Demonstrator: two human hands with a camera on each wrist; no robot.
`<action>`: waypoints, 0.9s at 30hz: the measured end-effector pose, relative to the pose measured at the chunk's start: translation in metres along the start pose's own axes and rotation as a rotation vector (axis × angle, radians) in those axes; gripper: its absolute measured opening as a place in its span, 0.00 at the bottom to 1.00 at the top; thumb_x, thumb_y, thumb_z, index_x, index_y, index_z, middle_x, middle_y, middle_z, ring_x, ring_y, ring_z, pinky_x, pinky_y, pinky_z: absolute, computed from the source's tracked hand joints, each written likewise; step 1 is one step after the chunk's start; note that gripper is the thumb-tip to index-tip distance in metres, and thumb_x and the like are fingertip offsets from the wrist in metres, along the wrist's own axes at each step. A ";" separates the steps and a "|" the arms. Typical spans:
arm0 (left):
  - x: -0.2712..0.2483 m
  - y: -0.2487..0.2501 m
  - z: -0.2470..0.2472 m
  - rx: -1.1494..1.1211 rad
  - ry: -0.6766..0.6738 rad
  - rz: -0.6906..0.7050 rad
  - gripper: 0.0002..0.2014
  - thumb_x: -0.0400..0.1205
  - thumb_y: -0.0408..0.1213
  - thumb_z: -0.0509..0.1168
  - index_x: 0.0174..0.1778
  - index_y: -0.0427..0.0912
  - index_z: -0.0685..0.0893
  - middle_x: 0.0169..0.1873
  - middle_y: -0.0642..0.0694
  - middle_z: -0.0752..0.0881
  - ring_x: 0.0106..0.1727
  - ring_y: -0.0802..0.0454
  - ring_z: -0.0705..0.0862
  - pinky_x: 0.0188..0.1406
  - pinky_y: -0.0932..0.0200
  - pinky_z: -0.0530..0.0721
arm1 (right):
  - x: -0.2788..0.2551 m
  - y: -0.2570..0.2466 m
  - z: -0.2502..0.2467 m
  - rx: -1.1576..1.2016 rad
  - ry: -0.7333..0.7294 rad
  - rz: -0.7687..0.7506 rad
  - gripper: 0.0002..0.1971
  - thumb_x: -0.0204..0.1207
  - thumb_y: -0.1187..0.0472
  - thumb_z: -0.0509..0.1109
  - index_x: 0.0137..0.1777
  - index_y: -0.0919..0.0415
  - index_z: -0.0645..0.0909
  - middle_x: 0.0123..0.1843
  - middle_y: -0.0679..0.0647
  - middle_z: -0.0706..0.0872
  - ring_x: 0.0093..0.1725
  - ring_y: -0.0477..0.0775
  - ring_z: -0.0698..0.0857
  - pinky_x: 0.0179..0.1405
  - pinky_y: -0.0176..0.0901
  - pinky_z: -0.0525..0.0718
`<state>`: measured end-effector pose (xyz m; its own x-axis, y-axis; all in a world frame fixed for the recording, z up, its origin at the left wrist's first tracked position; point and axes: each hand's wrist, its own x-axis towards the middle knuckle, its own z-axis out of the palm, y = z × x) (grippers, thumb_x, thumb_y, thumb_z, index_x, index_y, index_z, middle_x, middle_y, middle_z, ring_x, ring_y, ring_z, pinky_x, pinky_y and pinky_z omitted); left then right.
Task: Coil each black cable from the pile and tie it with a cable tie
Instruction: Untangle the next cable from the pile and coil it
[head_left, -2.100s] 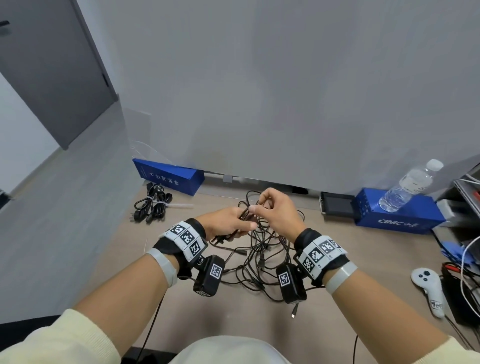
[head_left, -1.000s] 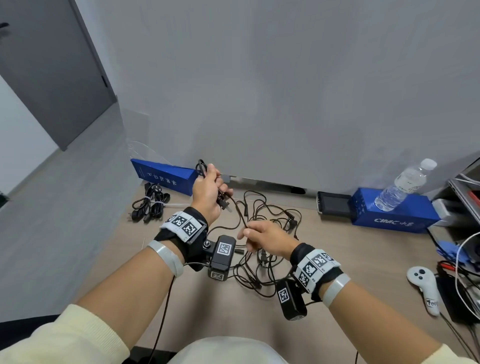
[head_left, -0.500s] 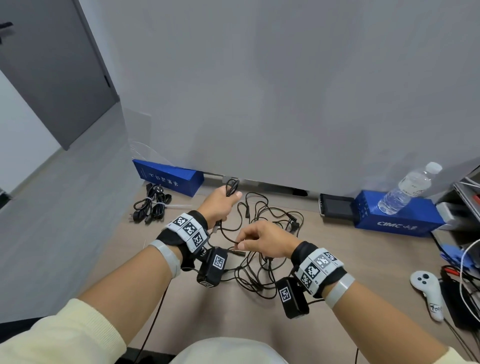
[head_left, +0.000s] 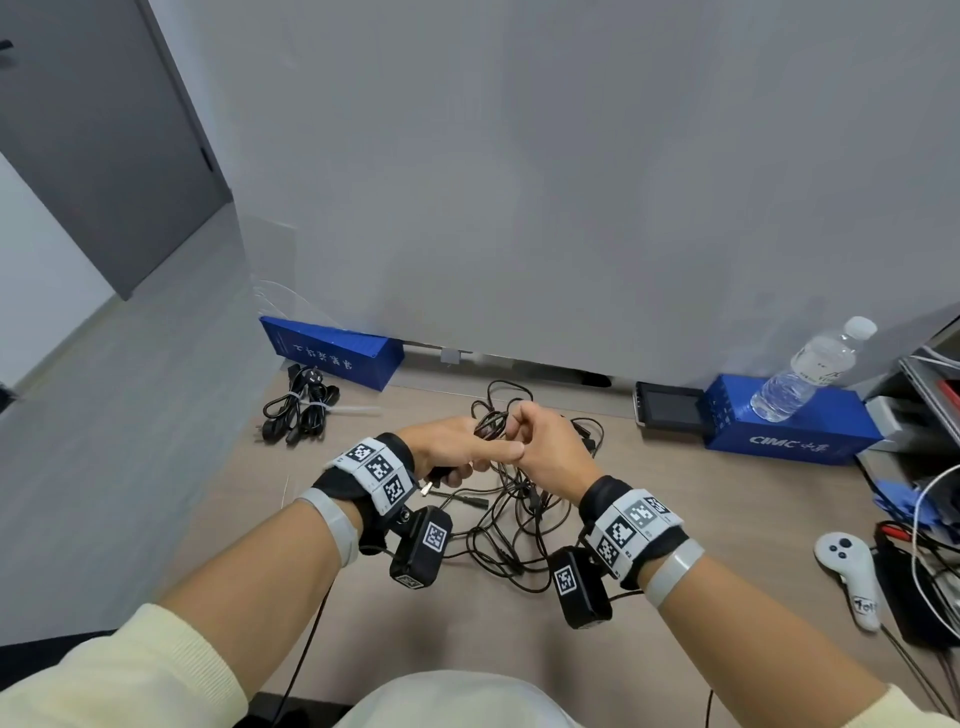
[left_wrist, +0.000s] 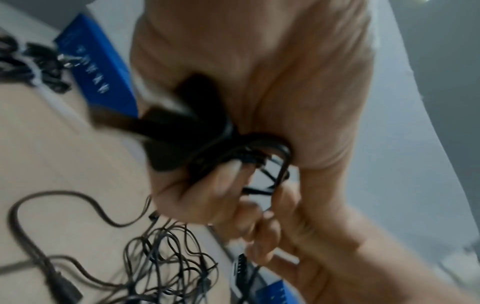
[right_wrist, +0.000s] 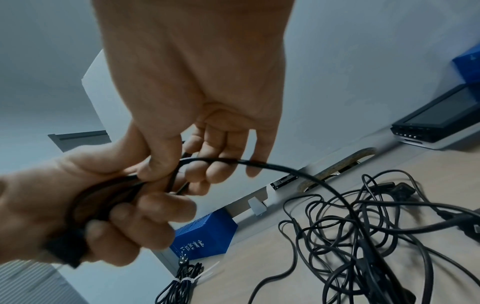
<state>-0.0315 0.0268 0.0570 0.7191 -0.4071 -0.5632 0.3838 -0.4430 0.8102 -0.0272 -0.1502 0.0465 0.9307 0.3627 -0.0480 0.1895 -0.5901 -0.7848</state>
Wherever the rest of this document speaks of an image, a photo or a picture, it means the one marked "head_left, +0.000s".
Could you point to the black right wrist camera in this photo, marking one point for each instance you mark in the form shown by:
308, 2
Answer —
577, 592

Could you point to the light wooden table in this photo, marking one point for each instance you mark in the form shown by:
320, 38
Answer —
712, 540

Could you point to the grey wristband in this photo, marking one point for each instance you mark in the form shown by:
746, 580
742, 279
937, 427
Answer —
334, 525
675, 574

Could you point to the grey window blinds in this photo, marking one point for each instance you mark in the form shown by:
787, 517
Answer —
6, 397

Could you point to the person's right hand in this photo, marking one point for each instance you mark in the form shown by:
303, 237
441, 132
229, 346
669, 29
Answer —
555, 450

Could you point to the person's left hand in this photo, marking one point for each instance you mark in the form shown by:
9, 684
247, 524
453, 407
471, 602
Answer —
450, 446

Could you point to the grey door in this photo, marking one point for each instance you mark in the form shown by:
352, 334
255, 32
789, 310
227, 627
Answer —
97, 150

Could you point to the blue triangular box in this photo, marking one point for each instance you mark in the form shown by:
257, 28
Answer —
337, 356

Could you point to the blue rectangular box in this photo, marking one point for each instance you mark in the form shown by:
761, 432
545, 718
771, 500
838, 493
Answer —
810, 439

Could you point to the grey right wristband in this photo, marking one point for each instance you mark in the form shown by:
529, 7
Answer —
675, 574

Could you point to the clear plastic water bottle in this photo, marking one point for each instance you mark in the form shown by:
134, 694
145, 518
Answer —
795, 382

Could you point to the person's right forearm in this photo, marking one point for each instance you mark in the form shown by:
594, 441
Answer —
765, 652

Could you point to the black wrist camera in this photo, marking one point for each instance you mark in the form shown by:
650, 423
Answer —
424, 547
577, 592

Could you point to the blue plastic item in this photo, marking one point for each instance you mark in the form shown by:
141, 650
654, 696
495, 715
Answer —
900, 499

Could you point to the white game controller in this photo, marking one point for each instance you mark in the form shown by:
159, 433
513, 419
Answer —
844, 559

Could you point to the small black screen device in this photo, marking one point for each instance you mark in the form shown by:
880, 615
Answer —
671, 409

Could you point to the grey metal rack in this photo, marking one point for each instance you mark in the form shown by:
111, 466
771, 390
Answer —
930, 420

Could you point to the grey desk clamp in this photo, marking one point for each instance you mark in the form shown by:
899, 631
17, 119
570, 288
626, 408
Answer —
450, 356

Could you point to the black power adapter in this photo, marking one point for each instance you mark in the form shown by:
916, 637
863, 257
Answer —
900, 600

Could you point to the person's left forearm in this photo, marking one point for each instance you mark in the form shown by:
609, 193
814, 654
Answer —
247, 600

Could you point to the black office chair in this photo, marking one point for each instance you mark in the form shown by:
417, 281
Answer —
300, 712

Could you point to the person's cream sweater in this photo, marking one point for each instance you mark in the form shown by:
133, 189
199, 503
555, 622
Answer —
457, 705

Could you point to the grey left wristband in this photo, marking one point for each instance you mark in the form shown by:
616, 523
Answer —
334, 525

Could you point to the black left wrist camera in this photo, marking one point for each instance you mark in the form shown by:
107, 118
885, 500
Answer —
424, 547

